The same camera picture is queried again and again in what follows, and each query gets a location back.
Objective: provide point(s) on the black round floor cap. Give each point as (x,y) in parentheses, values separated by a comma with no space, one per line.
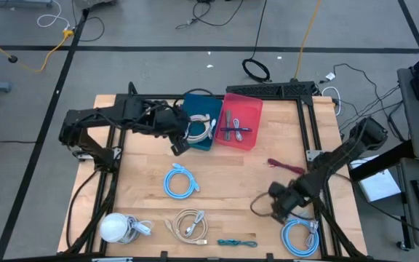
(13,58)

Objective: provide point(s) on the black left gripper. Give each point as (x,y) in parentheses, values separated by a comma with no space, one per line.
(169,122)

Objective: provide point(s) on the white dome lamp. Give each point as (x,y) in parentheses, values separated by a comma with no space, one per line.
(113,227)

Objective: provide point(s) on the black aluminium table frame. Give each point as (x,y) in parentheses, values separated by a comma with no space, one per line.
(122,98)

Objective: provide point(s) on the blue plastic bin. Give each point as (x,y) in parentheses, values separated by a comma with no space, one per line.
(204,103)

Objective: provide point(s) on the small white plug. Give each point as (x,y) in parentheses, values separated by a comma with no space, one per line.
(330,76)

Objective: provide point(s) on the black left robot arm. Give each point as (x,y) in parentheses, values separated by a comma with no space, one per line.
(86,118)

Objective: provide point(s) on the white flat box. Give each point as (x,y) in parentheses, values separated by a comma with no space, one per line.
(378,187)

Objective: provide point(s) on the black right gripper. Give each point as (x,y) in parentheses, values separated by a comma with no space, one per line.
(287,196)

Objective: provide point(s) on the dark blue pen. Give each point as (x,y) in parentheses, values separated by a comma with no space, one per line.
(247,129)

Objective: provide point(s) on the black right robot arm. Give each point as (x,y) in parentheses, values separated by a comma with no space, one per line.
(340,153)

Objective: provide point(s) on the red translucent plastic bin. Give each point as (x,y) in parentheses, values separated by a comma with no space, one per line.
(246,109)

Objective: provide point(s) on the black perforated box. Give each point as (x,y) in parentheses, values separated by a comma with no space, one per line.
(298,88)
(253,90)

